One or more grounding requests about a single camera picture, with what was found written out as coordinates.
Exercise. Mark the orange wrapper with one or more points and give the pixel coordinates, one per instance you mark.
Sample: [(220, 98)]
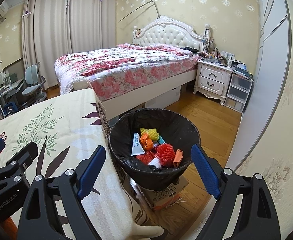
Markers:
[(146, 143), (177, 157)]

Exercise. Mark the white storage box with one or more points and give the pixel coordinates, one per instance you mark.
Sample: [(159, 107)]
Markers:
[(164, 97)]

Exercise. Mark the beige window curtain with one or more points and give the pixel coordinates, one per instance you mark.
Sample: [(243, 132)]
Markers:
[(94, 20), (49, 35)]

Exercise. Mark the clear plastic drawer unit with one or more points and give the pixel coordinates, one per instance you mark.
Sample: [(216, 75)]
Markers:
[(239, 90)]

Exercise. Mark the waste bin with black liner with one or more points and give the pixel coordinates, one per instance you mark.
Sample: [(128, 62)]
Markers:
[(126, 127)]

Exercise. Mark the grey study desk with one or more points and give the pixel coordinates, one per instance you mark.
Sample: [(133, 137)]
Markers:
[(11, 85)]

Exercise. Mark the pile of red wrappers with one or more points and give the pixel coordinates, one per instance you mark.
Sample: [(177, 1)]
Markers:
[(145, 158)]

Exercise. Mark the yellow foam fruit net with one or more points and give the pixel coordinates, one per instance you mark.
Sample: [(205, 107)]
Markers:
[(149, 133)]

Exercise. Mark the white carved nightstand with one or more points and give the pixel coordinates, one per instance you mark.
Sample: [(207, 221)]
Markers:
[(212, 78)]

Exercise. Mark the red foam fruit net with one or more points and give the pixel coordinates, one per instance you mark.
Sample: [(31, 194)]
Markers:
[(165, 153)]

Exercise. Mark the teal striped wrapper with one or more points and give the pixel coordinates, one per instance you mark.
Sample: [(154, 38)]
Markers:
[(162, 139)]

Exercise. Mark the pink floral quilt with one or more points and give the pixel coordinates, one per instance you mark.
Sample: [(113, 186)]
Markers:
[(116, 62)]

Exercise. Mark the white air conditioner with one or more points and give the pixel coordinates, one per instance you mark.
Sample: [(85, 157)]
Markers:
[(2, 11)]

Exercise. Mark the blue plastic stool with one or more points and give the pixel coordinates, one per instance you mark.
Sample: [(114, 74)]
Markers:
[(10, 107)]

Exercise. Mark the white printed pouch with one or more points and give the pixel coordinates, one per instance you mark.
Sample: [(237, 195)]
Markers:
[(137, 145)]

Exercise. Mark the pile of small boxes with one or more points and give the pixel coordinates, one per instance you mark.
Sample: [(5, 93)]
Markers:
[(241, 68)]

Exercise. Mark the white sliding wardrobe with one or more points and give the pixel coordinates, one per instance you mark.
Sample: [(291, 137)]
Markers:
[(271, 55)]

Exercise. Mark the white tissue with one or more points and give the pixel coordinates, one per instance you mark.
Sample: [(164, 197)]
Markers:
[(155, 162)]

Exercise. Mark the orange cloth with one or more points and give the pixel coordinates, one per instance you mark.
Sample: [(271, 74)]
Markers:
[(10, 227)]

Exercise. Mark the cluster of small bottles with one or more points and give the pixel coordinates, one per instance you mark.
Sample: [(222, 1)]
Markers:
[(216, 58)]

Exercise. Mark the brown cardboard box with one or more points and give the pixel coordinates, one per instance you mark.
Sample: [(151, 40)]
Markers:
[(161, 195)]

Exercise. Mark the white wall socket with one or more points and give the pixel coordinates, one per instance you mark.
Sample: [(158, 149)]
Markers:
[(229, 55)]

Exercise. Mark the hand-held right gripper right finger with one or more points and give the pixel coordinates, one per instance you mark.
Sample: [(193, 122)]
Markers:
[(206, 172)]

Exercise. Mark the blue-grey desk chair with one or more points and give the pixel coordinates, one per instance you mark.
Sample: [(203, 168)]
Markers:
[(32, 73)]

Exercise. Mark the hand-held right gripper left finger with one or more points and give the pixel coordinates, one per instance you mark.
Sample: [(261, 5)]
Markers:
[(89, 175)]

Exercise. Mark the clear desk organizer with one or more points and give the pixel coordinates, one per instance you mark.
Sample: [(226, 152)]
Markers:
[(4, 76)]

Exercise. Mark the dark clothes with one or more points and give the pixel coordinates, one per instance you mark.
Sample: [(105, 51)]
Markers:
[(189, 49)]

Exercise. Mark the thin metal canopy rod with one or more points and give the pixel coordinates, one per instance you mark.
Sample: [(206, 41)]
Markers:
[(136, 10)]

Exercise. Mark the white tufted bed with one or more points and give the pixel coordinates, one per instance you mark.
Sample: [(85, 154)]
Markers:
[(169, 35)]

